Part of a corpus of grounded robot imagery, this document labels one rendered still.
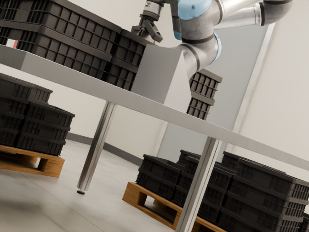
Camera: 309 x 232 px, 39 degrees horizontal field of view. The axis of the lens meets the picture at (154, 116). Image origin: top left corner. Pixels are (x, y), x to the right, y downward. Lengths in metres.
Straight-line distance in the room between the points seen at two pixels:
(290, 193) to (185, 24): 1.43
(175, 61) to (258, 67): 3.53
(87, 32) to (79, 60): 0.10
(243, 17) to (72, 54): 0.70
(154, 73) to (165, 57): 0.07
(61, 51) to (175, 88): 0.41
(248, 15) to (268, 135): 2.97
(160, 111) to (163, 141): 4.29
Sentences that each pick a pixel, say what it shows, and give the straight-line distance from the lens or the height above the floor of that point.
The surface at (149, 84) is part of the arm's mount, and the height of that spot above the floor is 0.76.
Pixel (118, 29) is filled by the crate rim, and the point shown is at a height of 0.92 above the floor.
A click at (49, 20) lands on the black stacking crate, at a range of 1.50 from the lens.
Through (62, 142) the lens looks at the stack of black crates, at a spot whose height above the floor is 0.26.
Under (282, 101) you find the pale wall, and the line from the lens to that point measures 4.72.
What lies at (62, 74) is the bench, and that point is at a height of 0.68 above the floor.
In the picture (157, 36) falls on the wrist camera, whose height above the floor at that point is 0.96.
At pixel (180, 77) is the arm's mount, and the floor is 0.81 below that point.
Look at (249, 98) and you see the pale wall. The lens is 4.87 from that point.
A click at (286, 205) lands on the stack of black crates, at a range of 2.67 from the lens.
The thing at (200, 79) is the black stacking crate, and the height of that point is 0.88.
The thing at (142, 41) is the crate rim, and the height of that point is 0.92.
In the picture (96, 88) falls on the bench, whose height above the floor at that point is 0.68.
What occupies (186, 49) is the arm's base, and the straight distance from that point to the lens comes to 1.53.
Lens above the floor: 0.66
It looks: level
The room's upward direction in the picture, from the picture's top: 19 degrees clockwise
